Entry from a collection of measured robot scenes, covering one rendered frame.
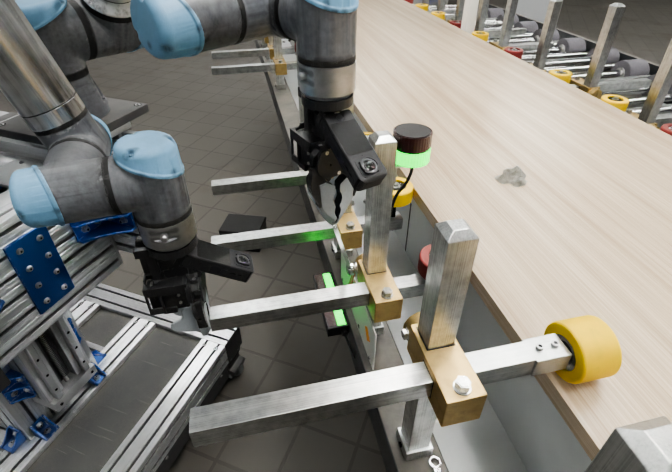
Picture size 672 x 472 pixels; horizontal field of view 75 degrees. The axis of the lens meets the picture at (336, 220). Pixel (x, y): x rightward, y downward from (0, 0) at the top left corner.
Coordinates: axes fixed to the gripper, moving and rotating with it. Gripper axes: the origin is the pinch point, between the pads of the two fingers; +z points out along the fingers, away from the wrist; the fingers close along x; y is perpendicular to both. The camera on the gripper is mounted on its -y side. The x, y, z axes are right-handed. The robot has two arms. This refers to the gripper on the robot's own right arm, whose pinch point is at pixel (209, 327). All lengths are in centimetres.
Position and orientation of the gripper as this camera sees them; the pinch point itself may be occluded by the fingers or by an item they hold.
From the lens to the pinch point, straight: 80.6
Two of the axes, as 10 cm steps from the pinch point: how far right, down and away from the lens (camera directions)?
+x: 2.2, 5.7, -7.9
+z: 0.0, 8.1, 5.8
